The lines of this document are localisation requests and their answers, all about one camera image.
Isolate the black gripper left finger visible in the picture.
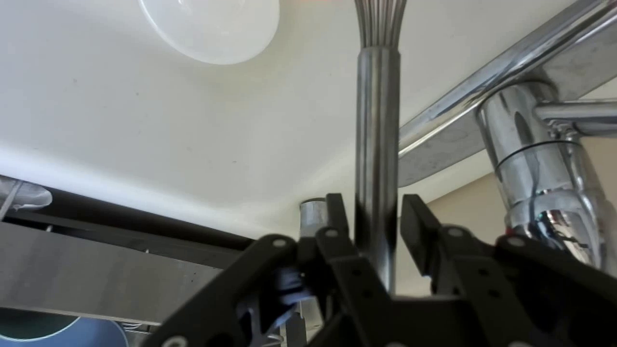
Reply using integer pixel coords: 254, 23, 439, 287
142, 191, 393, 347

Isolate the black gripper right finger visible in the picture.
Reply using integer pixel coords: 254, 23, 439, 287
393, 193, 617, 347

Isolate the metal wire whisk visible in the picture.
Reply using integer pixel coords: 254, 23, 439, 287
352, 0, 410, 297

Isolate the chrome sink faucet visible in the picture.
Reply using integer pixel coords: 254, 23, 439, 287
397, 0, 617, 272

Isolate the grey dish rack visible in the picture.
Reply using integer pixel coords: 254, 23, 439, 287
0, 176, 258, 326

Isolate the blue bowl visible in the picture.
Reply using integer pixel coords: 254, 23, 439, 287
0, 307, 132, 347

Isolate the white kitchen sink basin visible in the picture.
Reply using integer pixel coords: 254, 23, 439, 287
0, 0, 617, 239

